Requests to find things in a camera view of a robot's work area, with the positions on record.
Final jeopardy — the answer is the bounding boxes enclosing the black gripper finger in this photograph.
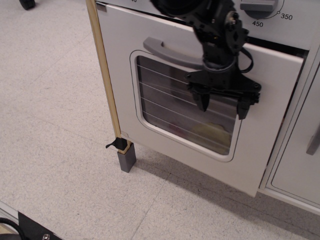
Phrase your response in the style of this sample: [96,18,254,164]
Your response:
[191,91,210,112]
[236,97,251,120]

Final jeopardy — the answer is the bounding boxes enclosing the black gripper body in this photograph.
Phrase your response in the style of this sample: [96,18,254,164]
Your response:
[184,66,262,104]

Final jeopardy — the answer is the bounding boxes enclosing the white oven door with window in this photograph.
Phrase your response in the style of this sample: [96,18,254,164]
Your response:
[93,0,308,196]

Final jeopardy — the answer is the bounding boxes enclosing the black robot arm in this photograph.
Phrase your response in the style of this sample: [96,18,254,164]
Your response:
[144,0,262,120]

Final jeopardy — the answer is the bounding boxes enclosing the white toy oven cabinet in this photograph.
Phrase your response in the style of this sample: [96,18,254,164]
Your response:
[86,0,320,214]

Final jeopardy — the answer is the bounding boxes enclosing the yellow scalloped plate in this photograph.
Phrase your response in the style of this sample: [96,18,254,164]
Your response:
[190,122,232,155]

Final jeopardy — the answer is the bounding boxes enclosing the red toy chili pepper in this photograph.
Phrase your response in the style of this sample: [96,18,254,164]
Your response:
[169,124,185,135]

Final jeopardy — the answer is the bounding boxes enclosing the gray temperature knob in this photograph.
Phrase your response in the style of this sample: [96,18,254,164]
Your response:
[240,0,278,20]

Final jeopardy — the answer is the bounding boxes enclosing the white cabinet door right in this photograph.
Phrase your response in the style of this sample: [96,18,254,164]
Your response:
[265,55,320,208]

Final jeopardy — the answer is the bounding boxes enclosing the gray cabinet leg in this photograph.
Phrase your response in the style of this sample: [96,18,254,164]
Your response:
[117,143,137,173]

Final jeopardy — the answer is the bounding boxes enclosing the black caster wheel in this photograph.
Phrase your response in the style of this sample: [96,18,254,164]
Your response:
[19,0,36,11]

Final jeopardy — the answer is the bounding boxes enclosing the gray door handle right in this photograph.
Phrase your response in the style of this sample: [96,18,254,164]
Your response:
[306,126,320,156]

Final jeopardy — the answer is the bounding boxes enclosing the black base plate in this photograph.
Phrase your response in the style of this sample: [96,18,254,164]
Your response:
[18,212,62,240]

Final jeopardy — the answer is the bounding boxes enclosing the black cable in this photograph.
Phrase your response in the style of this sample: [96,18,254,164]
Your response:
[0,217,26,240]

